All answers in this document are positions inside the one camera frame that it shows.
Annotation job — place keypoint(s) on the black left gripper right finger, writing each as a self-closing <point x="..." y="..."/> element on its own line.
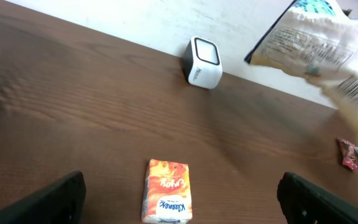
<point x="302" y="201"/>

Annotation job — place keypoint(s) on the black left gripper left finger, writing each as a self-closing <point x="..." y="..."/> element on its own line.
<point x="60" y="202"/>

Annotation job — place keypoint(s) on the white barcode scanner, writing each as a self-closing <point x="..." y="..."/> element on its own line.
<point x="202" y="63"/>

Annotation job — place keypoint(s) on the red Top chocolate bar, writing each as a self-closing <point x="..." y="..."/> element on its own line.
<point x="349" y="155"/>

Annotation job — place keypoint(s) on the large yellow snack bag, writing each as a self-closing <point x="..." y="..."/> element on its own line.
<point x="316" y="41"/>

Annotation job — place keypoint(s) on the small orange snack box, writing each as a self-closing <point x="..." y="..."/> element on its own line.
<point x="167" y="193"/>

